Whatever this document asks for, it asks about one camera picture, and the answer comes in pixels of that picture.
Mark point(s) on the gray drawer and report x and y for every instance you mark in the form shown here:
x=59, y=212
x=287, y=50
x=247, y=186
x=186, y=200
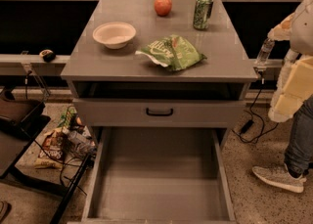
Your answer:
x=147, y=175
x=159, y=113

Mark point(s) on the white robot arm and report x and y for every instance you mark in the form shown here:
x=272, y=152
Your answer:
x=295, y=82

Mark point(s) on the gray drawer cabinet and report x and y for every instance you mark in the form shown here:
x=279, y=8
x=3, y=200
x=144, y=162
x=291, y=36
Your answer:
x=133, y=68

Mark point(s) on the green chip bag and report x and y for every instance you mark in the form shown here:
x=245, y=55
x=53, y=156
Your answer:
x=172, y=52

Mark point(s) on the white bowl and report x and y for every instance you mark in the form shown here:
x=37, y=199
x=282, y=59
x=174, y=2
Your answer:
x=114, y=35

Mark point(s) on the plastic bottle on floor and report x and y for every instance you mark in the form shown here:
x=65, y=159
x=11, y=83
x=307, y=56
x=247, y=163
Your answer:
x=82, y=145

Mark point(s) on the green bag on floor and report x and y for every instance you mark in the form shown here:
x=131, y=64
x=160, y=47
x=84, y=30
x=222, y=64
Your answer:
x=67, y=118

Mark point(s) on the red apple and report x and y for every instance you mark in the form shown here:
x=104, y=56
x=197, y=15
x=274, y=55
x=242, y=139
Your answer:
x=163, y=7

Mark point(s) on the green soda can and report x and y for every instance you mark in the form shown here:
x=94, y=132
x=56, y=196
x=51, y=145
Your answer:
x=202, y=13

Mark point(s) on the black yellow tape measure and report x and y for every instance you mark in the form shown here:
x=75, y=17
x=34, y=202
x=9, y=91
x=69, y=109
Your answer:
x=47, y=55

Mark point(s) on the brown snack bag on floor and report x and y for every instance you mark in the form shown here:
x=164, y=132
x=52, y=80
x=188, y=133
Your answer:
x=52, y=153

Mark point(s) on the clear water bottle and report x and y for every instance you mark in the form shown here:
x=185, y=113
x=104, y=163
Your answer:
x=265, y=52

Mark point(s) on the black cart at left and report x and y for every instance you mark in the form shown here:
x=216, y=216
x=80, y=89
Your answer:
x=18, y=131

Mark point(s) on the gray knit sneaker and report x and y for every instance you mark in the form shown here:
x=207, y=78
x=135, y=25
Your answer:
x=280, y=177

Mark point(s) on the person leg in jeans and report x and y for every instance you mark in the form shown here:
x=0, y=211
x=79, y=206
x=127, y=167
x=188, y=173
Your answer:
x=300, y=148

